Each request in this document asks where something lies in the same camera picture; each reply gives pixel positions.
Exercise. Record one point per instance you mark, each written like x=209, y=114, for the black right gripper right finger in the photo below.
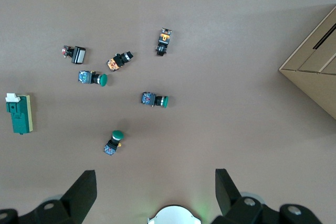
x=231, y=200

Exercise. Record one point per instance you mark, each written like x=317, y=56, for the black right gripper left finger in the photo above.
x=76, y=197

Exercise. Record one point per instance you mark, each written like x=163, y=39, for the green terminal block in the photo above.
x=19, y=116

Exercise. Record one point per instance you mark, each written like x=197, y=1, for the green mushroom pushbutton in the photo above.
x=92, y=78
x=155, y=100
x=115, y=140

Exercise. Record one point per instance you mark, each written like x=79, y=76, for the black orange push button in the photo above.
x=116, y=62

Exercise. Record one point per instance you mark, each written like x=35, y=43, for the brown cardboard drawer box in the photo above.
x=315, y=72

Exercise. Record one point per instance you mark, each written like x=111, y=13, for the square-head pushbutton switch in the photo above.
x=78, y=54

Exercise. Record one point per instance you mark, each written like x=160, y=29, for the black switch with orange block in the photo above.
x=164, y=41

